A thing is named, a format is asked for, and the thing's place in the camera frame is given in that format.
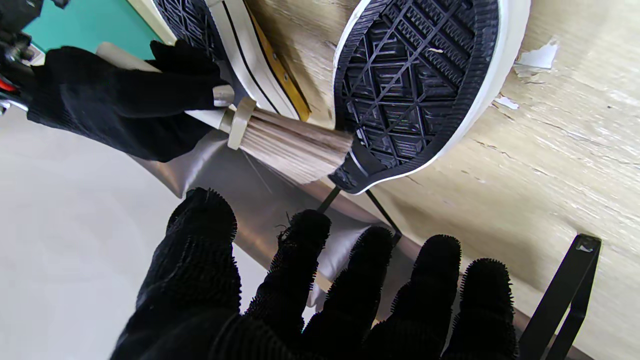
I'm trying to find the yellow canvas sneaker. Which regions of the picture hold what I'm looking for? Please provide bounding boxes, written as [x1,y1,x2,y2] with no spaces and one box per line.
[152,0,312,123]
[327,0,532,196]

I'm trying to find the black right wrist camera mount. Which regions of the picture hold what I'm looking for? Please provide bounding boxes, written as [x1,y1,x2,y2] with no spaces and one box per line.
[0,0,71,76]

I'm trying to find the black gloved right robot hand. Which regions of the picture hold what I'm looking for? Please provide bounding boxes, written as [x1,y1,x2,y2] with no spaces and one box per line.
[26,39,236,163]

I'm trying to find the white handled brown bristle brush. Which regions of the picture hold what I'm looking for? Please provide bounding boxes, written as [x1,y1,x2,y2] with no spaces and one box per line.
[95,41,354,186]

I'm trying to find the green plastic basin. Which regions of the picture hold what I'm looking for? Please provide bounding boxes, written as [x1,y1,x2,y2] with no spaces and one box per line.
[22,0,163,61]

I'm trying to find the small wooden bench black legs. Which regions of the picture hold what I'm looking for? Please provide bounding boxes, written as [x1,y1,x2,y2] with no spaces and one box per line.
[317,186,603,360]

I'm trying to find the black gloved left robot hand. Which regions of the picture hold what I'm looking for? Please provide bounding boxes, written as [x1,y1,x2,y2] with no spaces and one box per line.
[110,187,518,360]

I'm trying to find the white paper scrap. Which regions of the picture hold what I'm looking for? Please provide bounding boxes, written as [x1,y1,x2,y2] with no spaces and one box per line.
[514,39,560,77]

